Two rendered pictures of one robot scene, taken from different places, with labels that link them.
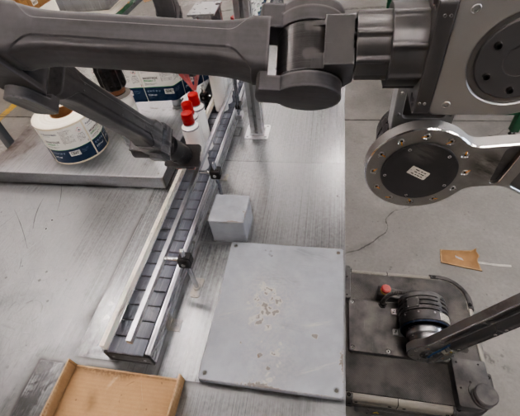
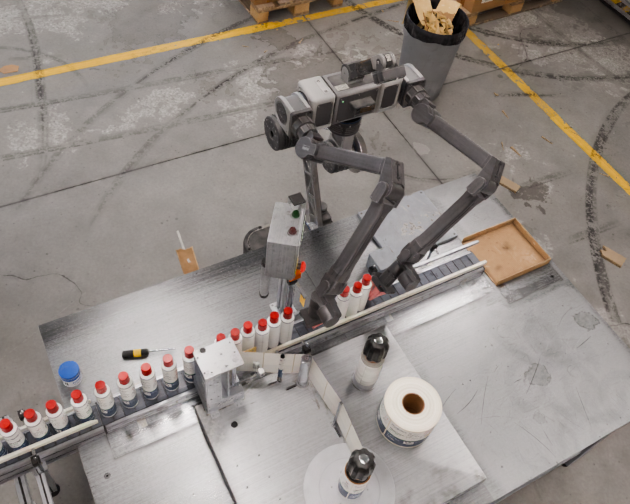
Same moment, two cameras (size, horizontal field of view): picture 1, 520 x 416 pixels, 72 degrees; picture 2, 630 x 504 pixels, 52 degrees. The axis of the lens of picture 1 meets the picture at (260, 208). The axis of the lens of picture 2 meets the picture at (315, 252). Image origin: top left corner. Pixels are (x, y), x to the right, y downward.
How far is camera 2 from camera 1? 272 cm
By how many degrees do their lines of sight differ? 75
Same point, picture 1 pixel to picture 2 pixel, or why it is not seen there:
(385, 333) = not seen: hidden behind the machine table
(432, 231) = not seen: hidden behind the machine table
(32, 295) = (499, 339)
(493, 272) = (189, 240)
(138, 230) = (423, 320)
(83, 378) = (496, 277)
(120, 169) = (400, 360)
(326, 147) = not seen: hidden behind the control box
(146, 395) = (478, 250)
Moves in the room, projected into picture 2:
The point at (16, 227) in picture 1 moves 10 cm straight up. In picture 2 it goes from (486, 402) to (495, 391)
